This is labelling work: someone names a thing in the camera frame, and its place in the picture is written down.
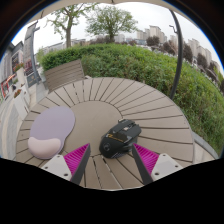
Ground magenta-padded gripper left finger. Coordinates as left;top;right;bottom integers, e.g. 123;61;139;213
41;143;92;186

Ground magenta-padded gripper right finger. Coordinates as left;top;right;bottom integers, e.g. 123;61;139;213
131;143;184;186

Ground black computer mouse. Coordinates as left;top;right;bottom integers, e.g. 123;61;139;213
98;118;142;160

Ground lilac mouse pad with wrist rest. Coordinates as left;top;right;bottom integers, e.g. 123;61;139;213
27;105;76;161

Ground white flower planter box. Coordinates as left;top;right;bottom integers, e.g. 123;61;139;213
13;64;32;118

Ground grey slatted outdoor chair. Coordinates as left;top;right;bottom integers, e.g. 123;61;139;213
43;59;92;93

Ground green trimmed hedge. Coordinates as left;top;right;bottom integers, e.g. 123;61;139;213
39;43;224;155

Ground black curved metal pole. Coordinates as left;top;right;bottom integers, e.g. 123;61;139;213
167;9;185;101

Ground tall grey sign pylon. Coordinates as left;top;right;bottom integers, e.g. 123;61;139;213
23;21;43;88

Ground distant apartment buildings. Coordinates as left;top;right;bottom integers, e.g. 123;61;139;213
135;24;215;69

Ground tree with bare forked trunk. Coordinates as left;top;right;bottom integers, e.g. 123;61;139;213
46;3;98;50

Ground tree with round leafy crown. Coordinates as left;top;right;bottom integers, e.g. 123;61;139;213
85;5;139;44

